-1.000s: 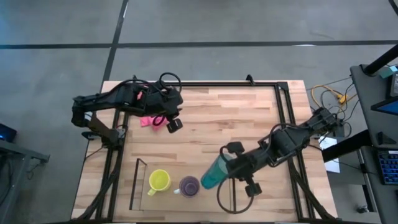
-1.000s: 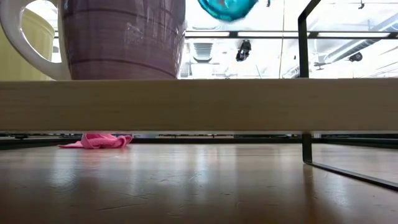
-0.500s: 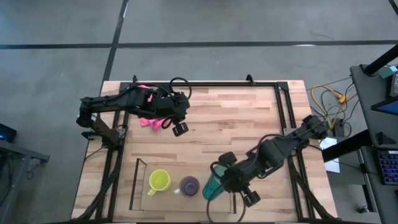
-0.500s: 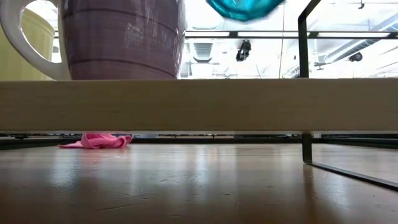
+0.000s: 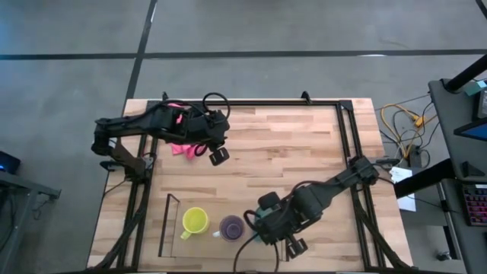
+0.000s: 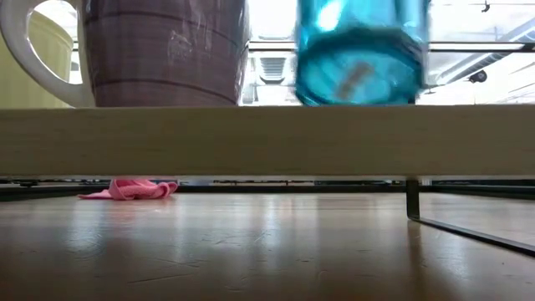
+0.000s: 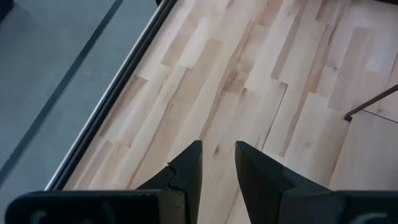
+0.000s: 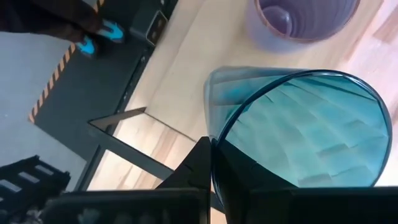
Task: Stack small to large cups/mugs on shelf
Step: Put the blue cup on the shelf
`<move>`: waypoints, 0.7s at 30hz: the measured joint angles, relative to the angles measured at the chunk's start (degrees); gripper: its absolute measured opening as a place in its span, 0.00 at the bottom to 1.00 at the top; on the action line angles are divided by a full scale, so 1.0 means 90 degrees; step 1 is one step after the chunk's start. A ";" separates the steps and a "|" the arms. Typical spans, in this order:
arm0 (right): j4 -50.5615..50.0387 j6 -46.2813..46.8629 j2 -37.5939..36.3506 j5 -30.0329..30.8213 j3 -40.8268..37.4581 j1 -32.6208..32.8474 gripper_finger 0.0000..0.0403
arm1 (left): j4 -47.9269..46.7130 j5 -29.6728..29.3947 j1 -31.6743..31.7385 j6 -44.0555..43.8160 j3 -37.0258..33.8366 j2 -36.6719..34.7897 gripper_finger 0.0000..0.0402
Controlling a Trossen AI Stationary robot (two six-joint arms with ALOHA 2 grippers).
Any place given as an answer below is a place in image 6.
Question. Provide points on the blue glass cup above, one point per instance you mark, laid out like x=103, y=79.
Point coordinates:
x=359, y=62

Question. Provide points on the grey ceiling duct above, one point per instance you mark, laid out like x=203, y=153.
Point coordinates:
x=485, y=54

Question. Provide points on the purple striped mug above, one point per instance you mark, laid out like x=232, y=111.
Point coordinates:
x=167, y=54

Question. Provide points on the black table frame rail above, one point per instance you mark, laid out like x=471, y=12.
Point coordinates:
x=292, y=188

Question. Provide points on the pink cloth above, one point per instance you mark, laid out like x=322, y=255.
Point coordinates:
x=134, y=190

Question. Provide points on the black metal shelf leg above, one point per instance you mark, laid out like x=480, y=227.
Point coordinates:
x=413, y=200

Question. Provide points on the wooden shelf board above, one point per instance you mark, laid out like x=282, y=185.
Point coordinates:
x=267, y=140

